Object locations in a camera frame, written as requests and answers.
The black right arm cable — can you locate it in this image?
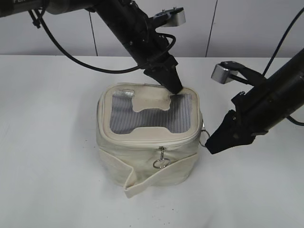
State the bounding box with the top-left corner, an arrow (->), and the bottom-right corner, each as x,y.
262,4 -> 304,125

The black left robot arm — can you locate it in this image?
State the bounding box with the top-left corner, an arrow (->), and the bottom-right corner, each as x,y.
0,0 -> 185,94

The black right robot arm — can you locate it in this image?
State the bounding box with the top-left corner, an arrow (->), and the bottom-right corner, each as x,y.
205,50 -> 304,154

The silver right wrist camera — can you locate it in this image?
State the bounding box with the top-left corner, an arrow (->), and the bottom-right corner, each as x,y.
211,61 -> 266,86

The cream fabric zipper bag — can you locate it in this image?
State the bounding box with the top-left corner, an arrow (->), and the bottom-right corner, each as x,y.
96,83 -> 203,198

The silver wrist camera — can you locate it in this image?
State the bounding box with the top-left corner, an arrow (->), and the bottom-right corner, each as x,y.
150,7 -> 186,28
211,61 -> 266,86

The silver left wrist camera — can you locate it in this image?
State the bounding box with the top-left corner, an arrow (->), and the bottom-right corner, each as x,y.
150,7 -> 186,28

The metal ring zipper pull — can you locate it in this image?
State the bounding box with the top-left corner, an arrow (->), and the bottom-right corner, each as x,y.
152,147 -> 171,169
199,122 -> 210,148

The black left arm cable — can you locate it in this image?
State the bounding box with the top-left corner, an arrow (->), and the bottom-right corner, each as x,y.
28,9 -> 178,73

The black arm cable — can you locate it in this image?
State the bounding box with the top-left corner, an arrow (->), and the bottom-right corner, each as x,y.
262,4 -> 304,125
28,9 -> 178,73

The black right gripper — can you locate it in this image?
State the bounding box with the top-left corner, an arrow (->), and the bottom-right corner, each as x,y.
205,78 -> 304,154

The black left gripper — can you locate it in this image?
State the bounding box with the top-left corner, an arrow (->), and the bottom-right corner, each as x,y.
95,0 -> 183,93

